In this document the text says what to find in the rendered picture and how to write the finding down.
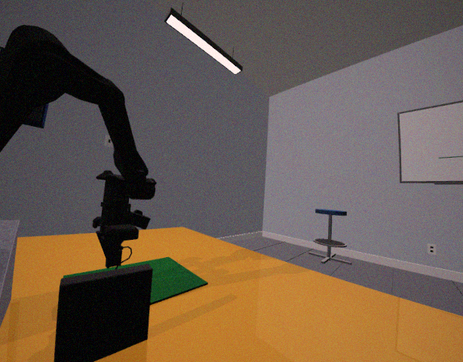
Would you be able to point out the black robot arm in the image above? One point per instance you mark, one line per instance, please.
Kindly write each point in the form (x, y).
(37, 69)

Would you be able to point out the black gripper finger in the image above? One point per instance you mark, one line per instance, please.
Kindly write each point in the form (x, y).
(99, 233)
(111, 249)

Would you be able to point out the green circuit board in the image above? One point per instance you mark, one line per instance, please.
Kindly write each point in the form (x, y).
(169, 278)

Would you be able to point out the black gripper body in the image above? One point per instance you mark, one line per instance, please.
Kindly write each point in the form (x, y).
(112, 221)

